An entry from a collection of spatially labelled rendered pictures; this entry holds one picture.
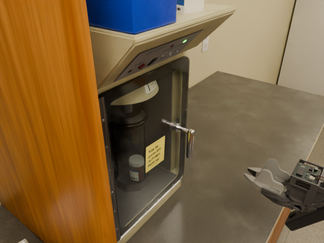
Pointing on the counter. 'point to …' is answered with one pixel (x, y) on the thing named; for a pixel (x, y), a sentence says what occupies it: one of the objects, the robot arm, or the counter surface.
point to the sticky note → (155, 154)
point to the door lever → (187, 139)
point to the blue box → (131, 14)
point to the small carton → (189, 6)
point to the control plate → (140, 59)
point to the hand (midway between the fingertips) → (250, 175)
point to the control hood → (150, 40)
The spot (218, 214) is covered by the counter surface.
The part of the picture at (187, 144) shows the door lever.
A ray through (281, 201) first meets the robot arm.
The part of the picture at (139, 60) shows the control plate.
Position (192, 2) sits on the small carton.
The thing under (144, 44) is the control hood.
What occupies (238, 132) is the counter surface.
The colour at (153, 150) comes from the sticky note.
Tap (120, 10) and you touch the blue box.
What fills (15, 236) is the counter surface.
